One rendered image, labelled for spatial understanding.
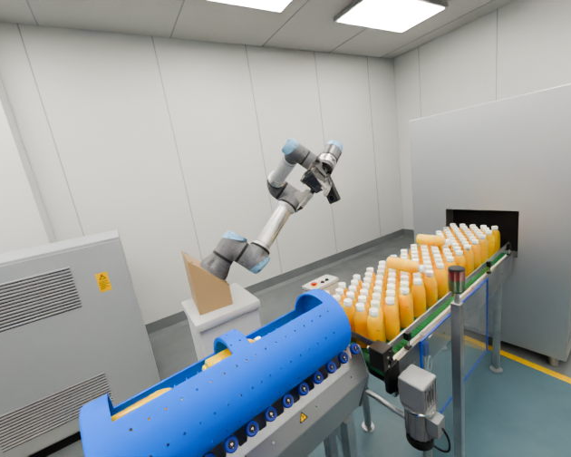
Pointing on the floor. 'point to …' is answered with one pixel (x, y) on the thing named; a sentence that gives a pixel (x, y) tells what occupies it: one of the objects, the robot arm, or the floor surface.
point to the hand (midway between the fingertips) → (311, 205)
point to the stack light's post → (458, 377)
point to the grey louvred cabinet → (57, 342)
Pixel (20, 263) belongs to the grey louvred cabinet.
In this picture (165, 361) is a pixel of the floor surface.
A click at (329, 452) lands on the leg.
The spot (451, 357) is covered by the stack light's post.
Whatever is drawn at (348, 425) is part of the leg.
